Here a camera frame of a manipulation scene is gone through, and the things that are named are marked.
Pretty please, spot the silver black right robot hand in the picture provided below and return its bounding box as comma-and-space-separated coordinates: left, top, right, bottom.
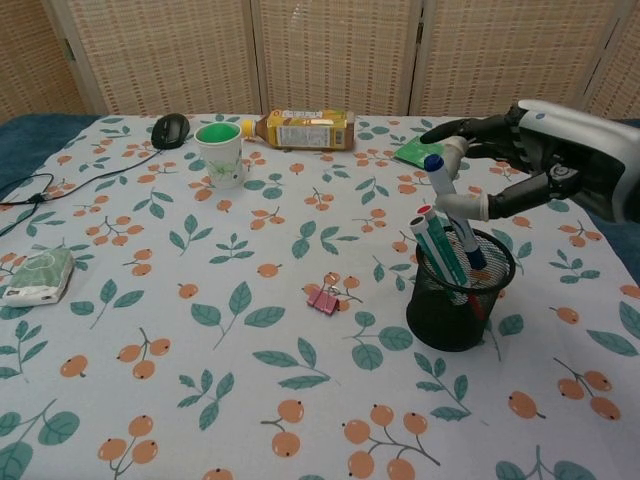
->
418, 98, 640, 226

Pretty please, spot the blue-capped white marker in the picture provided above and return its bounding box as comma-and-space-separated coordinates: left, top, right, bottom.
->
423, 153, 489, 271

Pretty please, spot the red-capped green marker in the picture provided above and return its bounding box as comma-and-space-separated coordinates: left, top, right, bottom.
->
415, 202, 485, 321

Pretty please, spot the black-capped green marker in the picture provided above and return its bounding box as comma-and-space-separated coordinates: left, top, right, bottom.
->
408, 216, 469, 301

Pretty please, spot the black mesh pen holder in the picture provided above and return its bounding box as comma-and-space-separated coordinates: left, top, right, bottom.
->
405, 224, 516, 353

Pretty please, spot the green square packet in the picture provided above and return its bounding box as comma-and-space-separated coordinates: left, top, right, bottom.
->
393, 134, 447, 167

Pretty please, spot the woven bamboo folding screen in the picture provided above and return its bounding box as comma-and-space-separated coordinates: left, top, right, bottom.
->
0, 0, 640, 126

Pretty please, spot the yellow label tea bottle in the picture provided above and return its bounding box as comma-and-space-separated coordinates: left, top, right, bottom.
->
241, 109, 357, 151

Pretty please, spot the pink binder clip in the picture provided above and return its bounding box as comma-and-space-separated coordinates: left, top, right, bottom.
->
305, 272, 351, 317

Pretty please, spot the white paper cup green inside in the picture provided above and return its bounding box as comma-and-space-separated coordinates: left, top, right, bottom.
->
193, 123, 245, 190

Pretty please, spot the floral orange fruit tablecloth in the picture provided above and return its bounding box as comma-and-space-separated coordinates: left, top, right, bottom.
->
0, 113, 640, 480

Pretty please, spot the black computer mouse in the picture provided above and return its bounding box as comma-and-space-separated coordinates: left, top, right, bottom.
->
150, 113, 191, 150

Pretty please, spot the green white tissue pack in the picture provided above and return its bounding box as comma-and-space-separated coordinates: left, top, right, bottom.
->
1, 244, 76, 308

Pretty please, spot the black mouse cable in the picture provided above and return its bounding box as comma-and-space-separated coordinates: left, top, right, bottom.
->
0, 147, 164, 236

